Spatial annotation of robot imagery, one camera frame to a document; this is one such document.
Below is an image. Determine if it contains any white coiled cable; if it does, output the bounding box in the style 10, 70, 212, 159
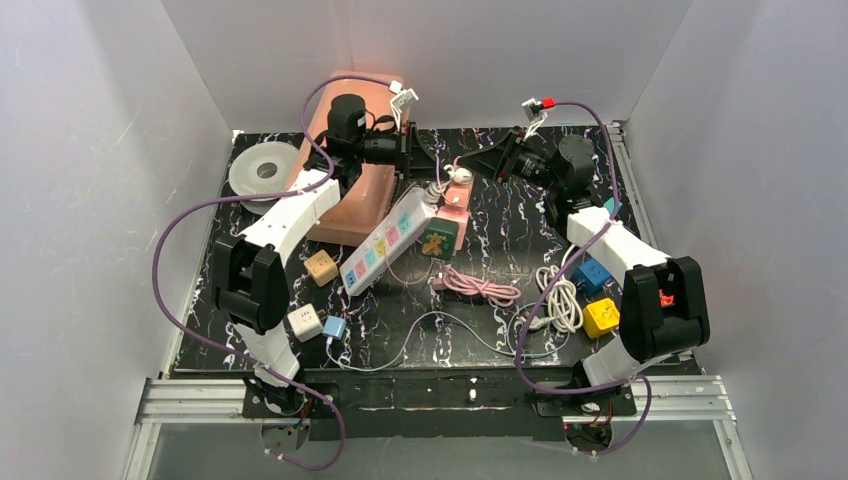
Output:
526, 245, 584, 335

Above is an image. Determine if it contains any pink plastic storage box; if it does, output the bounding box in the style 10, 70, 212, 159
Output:
306, 79, 395, 246

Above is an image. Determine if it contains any tan cube socket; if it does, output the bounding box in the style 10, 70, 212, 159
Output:
304, 249, 339, 287

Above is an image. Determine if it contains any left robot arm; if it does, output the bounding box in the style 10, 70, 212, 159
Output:
211, 92, 425, 388

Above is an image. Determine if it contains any white cube socket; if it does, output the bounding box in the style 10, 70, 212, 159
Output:
287, 304, 323, 342

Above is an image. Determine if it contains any red cube socket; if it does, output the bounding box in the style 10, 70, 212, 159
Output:
658, 289, 676, 308

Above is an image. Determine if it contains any pink coiled cable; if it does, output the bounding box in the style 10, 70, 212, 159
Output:
430, 264, 525, 309

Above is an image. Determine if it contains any dark green cube socket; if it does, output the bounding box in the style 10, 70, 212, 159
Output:
419, 217, 459, 261

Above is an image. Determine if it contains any aluminium frame rail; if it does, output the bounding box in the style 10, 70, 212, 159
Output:
606, 121, 757, 480

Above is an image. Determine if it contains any grey filament spool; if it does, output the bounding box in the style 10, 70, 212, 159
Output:
228, 141, 299, 196

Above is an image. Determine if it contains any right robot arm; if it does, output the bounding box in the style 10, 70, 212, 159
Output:
457, 128, 710, 395

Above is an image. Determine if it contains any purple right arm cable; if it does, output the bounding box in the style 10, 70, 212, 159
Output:
513, 99, 654, 457

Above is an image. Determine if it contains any light blue plug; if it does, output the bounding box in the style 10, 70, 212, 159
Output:
322, 315, 347, 342

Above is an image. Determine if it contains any yellow cube socket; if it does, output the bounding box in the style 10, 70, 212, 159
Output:
582, 298, 620, 339

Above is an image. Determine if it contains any teal power strip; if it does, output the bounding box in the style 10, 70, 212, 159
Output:
603, 198, 616, 214

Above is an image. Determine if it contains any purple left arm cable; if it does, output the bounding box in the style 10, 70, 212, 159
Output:
150, 74, 405, 473

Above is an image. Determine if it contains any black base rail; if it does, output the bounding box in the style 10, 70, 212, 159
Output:
241, 365, 637, 444

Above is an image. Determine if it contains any white power strip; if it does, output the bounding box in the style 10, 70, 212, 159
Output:
339, 187, 437, 297

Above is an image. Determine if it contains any blue cube socket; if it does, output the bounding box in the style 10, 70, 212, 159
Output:
571, 258, 612, 296

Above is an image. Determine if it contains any thin pink cable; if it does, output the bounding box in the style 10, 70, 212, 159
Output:
433, 153, 475, 200

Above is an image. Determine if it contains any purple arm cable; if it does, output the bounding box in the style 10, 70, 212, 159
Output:
513, 99, 654, 457
150, 74, 405, 473

